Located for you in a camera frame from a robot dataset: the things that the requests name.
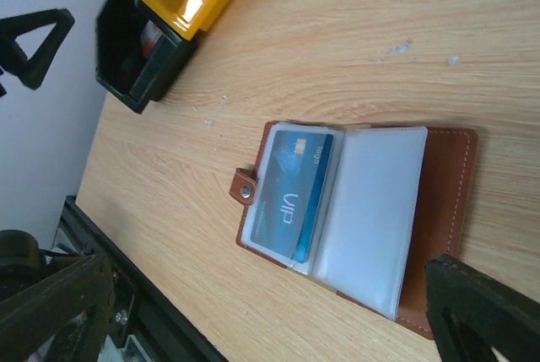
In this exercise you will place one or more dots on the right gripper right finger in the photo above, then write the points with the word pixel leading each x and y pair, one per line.
pixel 471 315

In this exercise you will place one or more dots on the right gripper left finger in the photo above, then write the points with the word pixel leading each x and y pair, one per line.
pixel 31 317

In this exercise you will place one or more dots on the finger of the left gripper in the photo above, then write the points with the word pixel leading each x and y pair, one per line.
pixel 31 70

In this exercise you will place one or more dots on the white red card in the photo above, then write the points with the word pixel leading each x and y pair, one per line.
pixel 149 37

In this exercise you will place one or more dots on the brown leather card holder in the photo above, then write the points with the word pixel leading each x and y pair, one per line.
pixel 394 197

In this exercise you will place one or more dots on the blue vip card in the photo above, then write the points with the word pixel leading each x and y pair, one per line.
pixel 289 199

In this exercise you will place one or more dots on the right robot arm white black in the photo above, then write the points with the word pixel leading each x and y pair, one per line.
pixel 23 264

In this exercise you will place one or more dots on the black plastic bin near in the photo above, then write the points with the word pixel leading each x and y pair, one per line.
pixel 119 62

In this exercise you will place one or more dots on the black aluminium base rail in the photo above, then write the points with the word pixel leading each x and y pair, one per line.
pixel 143 322

